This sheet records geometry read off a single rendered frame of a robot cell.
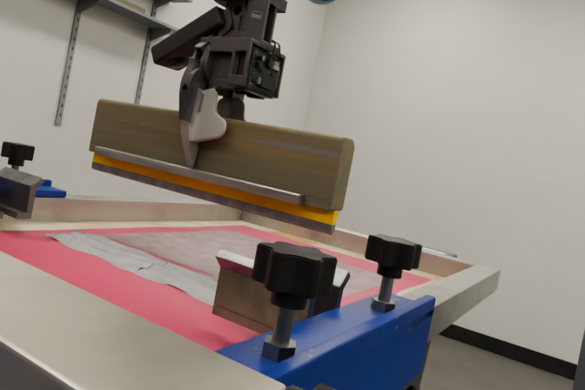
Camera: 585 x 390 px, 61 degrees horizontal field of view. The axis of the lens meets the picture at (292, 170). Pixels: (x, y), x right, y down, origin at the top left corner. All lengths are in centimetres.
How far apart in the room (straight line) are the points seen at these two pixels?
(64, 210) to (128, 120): 20
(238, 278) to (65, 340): 24
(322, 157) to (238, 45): 16
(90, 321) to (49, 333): 2
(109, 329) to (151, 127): 49
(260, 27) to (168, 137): 18
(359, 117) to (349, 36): 76
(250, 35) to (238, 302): 31
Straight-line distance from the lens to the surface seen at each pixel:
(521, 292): 408
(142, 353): 17
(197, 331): 44
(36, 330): 18
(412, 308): 42
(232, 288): 40
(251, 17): 59
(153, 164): 63
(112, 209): 88
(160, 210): 95
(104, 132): 72
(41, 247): 65
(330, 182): 50
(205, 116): 58
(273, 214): 54
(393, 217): 426
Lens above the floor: 111
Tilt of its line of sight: 1 degrees down
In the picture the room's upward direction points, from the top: 11 degrees clockwise
